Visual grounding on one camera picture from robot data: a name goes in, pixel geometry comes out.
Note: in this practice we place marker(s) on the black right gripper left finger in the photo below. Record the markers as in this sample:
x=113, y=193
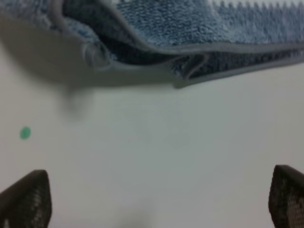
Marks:
x=27, y=203

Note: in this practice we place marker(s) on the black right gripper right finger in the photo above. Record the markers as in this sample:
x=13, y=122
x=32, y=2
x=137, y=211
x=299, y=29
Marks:
x=286, y=197

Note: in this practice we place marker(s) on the blue white striped towel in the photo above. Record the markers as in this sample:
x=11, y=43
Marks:
x=203, y=40

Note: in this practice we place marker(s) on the right green dot sticker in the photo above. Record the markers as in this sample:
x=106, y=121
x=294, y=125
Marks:
x=25, y=133

